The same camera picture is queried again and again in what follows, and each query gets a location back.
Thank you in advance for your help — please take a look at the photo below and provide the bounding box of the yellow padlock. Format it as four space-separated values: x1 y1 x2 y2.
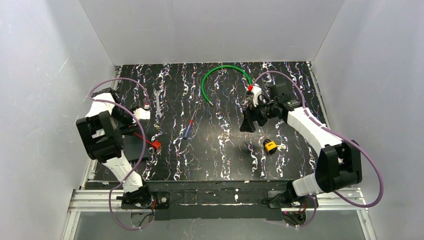
263 138 278 155

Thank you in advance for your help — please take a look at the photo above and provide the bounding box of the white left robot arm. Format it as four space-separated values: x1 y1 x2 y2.
76 87 154 208

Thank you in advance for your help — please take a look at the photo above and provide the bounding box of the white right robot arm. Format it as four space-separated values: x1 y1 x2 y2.
240 83 362 200

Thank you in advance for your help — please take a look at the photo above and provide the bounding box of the silver wrench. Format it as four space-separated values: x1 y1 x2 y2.
153 90 163 118

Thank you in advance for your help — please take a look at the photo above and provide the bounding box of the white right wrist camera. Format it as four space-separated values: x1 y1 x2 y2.
245 85 262 107

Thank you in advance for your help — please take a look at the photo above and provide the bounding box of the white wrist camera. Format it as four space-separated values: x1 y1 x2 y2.
133 104 151 121
245 85 262 107

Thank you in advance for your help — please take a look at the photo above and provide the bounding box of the green cable lock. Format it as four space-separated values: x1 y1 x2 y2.
201 64 253 106

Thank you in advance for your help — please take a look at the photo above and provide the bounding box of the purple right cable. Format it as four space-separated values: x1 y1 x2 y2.
251 70 385 229

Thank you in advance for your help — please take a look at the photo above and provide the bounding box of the purple cable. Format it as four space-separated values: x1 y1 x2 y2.
251 70 385 229
87 77 152 231

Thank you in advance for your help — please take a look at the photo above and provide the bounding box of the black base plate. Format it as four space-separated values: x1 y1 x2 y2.
120 180 319 222

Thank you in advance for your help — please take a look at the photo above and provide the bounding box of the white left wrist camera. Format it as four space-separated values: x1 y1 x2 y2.
133 104 151 121

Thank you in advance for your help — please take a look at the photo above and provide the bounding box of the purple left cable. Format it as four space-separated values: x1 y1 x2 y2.
87 77 152 231

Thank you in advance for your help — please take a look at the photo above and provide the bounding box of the aluminium frame rail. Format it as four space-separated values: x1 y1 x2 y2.
61 66 157 240

